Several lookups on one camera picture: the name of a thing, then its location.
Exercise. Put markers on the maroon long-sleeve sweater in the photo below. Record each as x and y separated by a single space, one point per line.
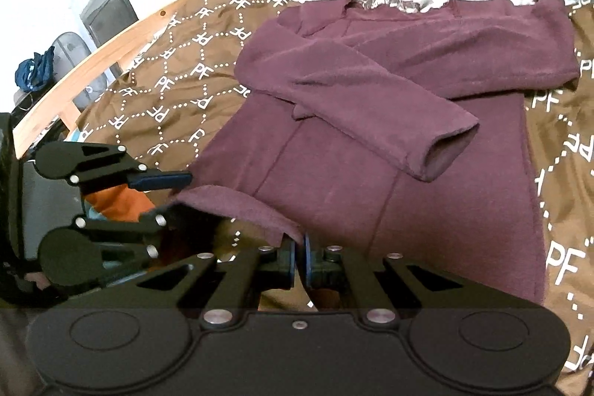
391 132

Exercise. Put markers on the orange cloth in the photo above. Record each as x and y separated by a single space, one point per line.
120 203

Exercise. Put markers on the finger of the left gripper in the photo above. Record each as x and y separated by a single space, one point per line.
155 180
183 218

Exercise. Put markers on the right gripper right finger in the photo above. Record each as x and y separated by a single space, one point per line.
348 273

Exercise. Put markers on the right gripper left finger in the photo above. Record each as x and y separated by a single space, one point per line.
251 273

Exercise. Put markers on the blue crumpled cloth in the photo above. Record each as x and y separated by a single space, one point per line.
36 73

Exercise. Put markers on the brown patterned PF duvet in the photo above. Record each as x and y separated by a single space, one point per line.
183 89

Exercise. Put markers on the dark wall panel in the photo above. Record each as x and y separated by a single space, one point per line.
105 19

